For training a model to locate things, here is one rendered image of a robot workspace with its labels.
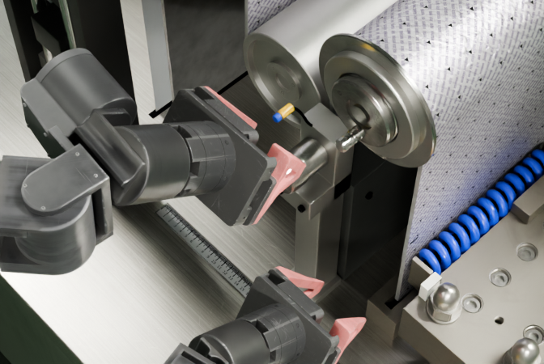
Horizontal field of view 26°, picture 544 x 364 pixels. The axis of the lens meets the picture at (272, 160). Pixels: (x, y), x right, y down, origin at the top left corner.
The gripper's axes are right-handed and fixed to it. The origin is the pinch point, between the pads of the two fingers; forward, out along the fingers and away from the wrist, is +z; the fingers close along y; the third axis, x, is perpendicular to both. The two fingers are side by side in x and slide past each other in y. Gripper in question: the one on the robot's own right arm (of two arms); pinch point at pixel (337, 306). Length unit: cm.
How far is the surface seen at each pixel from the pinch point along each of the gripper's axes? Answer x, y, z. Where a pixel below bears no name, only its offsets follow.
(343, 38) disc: 26.4, -9.9, -4.9
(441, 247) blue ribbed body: 6.0, 2.2, 12.4
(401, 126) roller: 22.2, -1.5, -3.3
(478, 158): 16.1, 0.4, 13.9
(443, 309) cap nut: 3.6, 7.5, 6.9
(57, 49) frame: 6.7, -39.2, -8.1
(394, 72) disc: 26.8, -3.7, -5.2
